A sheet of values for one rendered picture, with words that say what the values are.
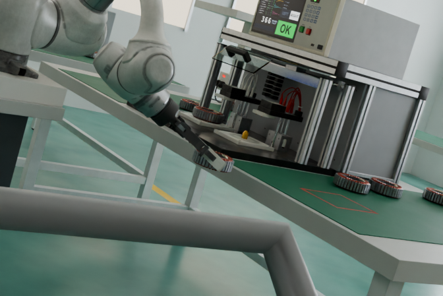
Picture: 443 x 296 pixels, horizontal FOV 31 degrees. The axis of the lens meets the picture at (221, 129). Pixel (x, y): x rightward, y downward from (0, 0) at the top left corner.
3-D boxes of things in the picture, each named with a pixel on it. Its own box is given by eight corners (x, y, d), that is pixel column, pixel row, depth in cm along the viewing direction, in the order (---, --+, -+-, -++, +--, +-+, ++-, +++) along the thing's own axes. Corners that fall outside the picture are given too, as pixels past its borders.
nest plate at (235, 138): (237, 144, 250) (238, 140, 250) (213, 132, 262) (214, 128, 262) (273, 151, 259) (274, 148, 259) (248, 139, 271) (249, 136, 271)
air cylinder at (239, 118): (237, 131, 284) (242, 117, 283) (226, 126, 290) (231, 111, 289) (248, 133, 287) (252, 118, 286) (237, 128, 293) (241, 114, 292)
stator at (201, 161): (196, 166, 204) (200, 153, 204) (186, 156, 215) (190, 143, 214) (235, 177, 208) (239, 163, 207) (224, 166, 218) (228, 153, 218)
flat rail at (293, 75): (322, 89, 248) (324, 81, 248) (217, 53, 298) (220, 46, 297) (324, 91, 249) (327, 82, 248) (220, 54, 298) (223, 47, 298)
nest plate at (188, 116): (199, 124, 270) (200, 121, 270) (177, 114, 282) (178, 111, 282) (233, 132, 278) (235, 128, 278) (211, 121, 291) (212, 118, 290)
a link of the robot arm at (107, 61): (124, 107, 206) (140, 106, 194) (80, 66, 201) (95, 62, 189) (149, 77, 209) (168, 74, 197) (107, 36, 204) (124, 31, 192)
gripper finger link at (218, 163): (208, 146, 204) (209, 146, 203) (226, 163, 206) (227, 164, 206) (200, 153, 204) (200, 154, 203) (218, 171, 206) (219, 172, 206)
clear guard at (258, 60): (252, 73, 236) (258, 54, 236) (211, 58, 256) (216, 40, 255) (330, 93, 255) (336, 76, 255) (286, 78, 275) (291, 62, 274)
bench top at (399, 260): (392, 281, 168) (399, 260, 167) (37, 71, 345) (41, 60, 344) (627, 299, 226) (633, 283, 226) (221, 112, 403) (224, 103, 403)
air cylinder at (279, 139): (277, 150, 265) (281, 134, 264) (264, 144, 271) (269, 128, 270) (288, 152, 267) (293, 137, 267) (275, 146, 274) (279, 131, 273)
